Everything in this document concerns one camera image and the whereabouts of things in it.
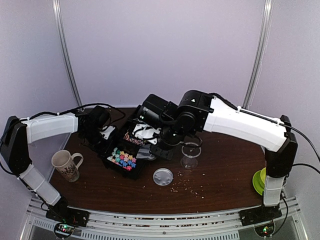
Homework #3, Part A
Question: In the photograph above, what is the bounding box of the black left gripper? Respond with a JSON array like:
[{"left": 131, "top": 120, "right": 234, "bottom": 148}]
[{"left": 81, "top": 127, "right": 114, "bottom": 156}]

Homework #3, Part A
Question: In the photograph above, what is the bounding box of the black three-compartment candy tray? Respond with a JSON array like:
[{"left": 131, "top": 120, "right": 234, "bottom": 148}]
[{"left": 98, "top": 104, "right": 161, "bottom": 181}]

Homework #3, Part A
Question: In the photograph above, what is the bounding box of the clear plastic jar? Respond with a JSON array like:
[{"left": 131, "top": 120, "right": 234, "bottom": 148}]
[{"left": 180, "top": 138, "right": 203, "bottom": 170}]

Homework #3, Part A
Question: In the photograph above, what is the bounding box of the silver metal jar lid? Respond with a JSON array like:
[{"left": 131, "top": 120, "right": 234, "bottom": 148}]
[{"left": 152, "top": 168, "right": 174, "bottom": 187}]

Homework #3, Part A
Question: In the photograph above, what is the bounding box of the silver metal scoop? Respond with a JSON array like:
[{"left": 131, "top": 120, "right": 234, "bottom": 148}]
[{"left": 136, "top": 148, "right": 157, "bottom": 161}]

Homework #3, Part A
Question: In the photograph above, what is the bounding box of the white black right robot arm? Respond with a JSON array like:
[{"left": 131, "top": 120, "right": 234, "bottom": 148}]
[{"left": 132, "top": 90, "right": 298, "bottom": 221}]

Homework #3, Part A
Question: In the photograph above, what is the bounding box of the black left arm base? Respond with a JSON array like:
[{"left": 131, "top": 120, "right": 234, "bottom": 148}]
[{"left": 43, "top": 196, "right": 90, "bottom": 240}]

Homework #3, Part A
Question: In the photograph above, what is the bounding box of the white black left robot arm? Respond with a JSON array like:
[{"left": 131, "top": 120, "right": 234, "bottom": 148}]
[{"left": 0, "top": 105, "right": 116, "bottom": 222}]

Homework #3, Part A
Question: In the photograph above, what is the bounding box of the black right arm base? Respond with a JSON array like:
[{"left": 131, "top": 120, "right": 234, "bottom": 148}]
[{"left": 238, "top": 204, "right": 282, "bottom": 238}]

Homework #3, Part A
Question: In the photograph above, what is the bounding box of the beige patterned ceramic mug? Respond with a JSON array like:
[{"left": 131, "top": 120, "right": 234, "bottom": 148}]
[{"left": 51, "top": 150, "right": 84, "bottom": 183}]

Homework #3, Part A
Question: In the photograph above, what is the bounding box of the green bowl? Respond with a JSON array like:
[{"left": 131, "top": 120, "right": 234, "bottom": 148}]
[{"left": 258, "top": 167, "right": 266, "bottom": 189}]

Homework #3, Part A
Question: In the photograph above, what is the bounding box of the green saucer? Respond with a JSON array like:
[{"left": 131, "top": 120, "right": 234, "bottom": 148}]
[{"left": 252, "top": 170, "right": 265, "bottom": 196}]

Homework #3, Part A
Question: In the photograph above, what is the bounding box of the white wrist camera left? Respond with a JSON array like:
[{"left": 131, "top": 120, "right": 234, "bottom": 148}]
[{"left": 100, "top": 125, "right": 117, "bottom": 140}]

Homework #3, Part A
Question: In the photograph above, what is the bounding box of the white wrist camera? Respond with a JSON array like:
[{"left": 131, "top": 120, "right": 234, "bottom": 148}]
[
  {"left": 100, "top": 125, "right": 117, "bottom": 140},
  {"left": 132, "top": 123, "right": 162, "bottom": 145}
]

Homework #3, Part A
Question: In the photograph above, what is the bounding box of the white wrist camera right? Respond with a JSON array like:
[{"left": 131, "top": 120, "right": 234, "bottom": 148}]
[{"left": 132, "top": 123, "right": 162, "bottom": 145}]

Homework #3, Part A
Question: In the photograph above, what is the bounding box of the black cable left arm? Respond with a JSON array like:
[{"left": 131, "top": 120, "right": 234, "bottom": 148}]
[{"left": 14, "top": 102, "right": 127, "bottom": 123}]

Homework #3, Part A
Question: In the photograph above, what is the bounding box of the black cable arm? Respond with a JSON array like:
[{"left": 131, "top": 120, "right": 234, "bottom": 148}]
[
  {"left": 14, "top": 102, "right": 127, "bottom": 123},
  {"left": 239, "top": 107, "right": 320, "bottom": 175}
]

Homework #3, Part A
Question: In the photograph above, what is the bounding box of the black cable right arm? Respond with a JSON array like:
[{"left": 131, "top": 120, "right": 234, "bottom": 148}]
[{"left": 239, "top": 107, "right": 320, "bottom": 175}]

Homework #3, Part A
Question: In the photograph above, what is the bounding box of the aluminium corner post left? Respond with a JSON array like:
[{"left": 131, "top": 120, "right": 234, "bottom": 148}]
[{"left": 52, "top": 0, "right": 82, "bottom": 107}]

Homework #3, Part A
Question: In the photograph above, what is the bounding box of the aluminium corner post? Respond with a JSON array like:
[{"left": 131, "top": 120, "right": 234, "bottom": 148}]
[
  {"left": 52, "top": 0, "right": 82, "bottom": 107},
  {"left": 242, "top": 0, "right": 274, "bottom": 109}
]

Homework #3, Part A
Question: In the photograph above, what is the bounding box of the aluminium corner post right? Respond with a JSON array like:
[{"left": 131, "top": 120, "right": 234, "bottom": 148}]
[{"left": 242, "top": 0, "right": 274, "bottom": 109}]

